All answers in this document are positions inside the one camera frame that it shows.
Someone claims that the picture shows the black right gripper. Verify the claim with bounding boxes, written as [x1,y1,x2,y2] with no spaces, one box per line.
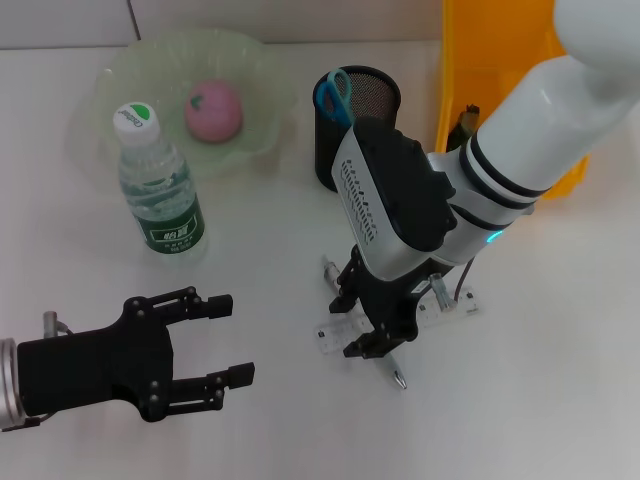
[327,244,432,359]

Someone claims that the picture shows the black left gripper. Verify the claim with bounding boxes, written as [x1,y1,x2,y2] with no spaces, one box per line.
[17,285,257,423]

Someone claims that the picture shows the transparent plastic ruler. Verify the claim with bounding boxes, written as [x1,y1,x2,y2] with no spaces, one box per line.
[314,284,484,358]

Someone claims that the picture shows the clear green-label water bottle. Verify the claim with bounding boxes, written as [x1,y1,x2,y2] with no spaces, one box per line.
[112,101,209,267]

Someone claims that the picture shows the blue handled scissors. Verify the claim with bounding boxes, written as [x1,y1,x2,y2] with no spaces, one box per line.
[319,68,358,129]

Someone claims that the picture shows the pink peach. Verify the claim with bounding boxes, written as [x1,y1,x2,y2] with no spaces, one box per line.
[183,78,246,144]

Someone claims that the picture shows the clear grey ballpoint pen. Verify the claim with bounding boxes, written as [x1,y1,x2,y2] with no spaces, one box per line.
[322,254,409,392]

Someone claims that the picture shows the black mesh pen holder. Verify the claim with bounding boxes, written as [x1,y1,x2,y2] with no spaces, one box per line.
[313,64,404,194]

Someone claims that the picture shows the green glass fruit plate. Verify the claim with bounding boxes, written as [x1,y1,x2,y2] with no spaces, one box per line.
[67,28,300,184]

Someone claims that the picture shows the yellow plastic bin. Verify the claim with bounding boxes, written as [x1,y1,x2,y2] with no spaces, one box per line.
[433,0,592,202]

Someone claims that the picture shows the right gripper connector cable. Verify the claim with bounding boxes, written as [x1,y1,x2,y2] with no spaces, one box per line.
[428,248,477,315]

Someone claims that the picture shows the gripper connector cable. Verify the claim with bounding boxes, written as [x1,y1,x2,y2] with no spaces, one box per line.
[428,248,477,315]
[0,310,75,433]

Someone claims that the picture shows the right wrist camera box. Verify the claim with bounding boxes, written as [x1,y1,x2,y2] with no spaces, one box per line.
[330,117,458,282]

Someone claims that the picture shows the left gripper connector cable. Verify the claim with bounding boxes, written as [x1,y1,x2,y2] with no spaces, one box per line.
[0,310,75,433]

